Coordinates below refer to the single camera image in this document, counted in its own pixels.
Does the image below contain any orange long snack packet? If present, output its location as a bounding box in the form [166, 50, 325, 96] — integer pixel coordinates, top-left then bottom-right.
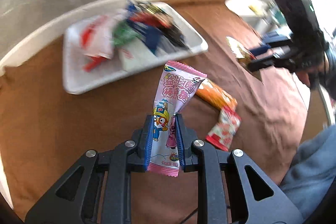
[196, 79, 238, 111]

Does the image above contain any gold brown snack packet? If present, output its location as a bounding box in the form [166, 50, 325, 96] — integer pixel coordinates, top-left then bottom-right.
[226, 36, 262, 82]

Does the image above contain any green white snack packet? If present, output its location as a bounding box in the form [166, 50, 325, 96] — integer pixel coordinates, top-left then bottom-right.
[112, 20, 138, 47]

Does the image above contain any white plastic tray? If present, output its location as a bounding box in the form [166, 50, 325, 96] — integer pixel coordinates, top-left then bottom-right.
[63, 2, 209, 94]

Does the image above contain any red snack packet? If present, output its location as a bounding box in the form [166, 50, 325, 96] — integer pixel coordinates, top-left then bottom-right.
[80, 15, 113, 72]

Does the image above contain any black cable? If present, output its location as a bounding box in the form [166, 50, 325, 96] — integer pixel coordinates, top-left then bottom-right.
[180, 206, 199, 224]

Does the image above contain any grey blue sleeve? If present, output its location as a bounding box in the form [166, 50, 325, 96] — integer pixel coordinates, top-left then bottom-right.
[279, 125, 336, 219]

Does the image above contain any person right hand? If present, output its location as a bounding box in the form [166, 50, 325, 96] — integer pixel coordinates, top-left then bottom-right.
[296, 71, 319, 90]

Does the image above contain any black snack packet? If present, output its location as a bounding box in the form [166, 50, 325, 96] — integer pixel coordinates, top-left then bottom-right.
[131, 2, 188, 50]

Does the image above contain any pink white candy packet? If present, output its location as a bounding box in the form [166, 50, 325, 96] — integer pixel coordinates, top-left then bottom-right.
[147, 60, 207, 177]

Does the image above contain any white pink long packet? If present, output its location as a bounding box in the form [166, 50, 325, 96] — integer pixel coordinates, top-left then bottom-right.
[80, 14, 125, 59]

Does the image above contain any dark blue snack packet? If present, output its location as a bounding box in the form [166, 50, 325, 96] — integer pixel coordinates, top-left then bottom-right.
[126, 0, 162, 55]

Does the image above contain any pale green long snack packet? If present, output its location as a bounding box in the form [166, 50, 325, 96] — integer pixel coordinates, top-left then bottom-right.
[118, 38, 157, 72]

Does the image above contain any brown tablecloth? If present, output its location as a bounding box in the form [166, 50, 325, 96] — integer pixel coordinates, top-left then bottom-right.
[1, 0, 307, 218]

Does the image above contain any red white strawberry packet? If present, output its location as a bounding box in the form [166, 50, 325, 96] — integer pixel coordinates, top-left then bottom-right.
[205, 106, 241, 152]

